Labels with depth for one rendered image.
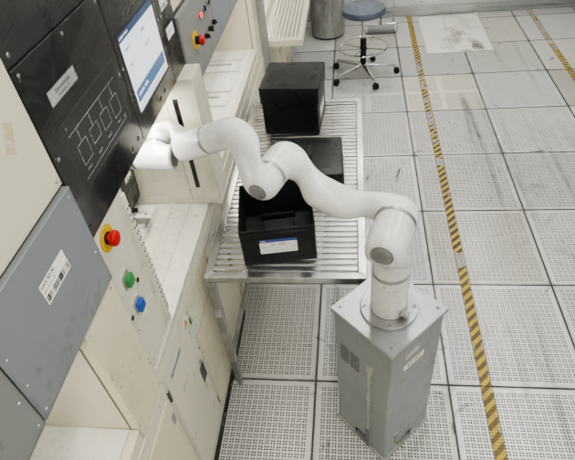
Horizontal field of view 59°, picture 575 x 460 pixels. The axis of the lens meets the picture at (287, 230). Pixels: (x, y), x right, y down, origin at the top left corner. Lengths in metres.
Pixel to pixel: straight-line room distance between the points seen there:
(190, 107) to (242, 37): 1.50
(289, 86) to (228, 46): 0.90
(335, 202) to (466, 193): 2.09
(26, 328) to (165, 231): 1.07
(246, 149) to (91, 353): 0.67
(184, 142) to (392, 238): 0.68
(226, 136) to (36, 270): 0.69
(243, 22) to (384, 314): 2.09
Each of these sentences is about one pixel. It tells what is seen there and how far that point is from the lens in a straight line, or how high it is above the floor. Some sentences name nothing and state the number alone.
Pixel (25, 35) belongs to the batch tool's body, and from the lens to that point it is 1.09.
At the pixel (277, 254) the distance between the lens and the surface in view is 1.90.
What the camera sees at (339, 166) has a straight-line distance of 2.19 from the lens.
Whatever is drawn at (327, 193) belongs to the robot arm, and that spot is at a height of 1.23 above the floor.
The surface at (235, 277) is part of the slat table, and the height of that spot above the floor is 0.76.
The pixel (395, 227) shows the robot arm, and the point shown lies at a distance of 1.43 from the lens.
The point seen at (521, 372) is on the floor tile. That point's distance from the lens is 2.64.
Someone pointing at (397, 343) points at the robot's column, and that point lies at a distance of 1.69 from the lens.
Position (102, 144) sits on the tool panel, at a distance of 1.28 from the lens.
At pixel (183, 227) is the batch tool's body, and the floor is 0.87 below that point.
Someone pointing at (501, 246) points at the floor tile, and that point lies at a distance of 3.15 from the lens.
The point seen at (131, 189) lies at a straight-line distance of 2.00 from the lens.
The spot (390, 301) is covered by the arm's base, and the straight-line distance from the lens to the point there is 1.66.
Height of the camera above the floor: 2.15
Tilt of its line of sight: 43 degrees down
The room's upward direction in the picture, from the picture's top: 7 degrees counter-clockwise
